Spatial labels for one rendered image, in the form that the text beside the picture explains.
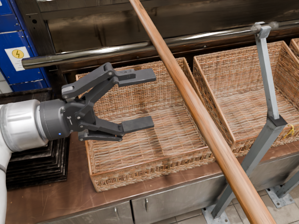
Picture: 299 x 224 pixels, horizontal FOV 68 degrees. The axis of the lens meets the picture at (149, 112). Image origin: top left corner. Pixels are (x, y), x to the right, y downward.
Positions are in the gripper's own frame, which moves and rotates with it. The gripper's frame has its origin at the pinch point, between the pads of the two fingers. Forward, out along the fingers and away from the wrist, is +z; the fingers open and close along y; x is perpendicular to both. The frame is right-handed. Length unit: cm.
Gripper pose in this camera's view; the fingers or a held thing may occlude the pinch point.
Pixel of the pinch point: (147, 101)
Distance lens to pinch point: 46.3
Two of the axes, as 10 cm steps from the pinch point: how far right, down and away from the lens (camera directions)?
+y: -0.1, 6.7, 7.4
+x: 2.8, 7.1, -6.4
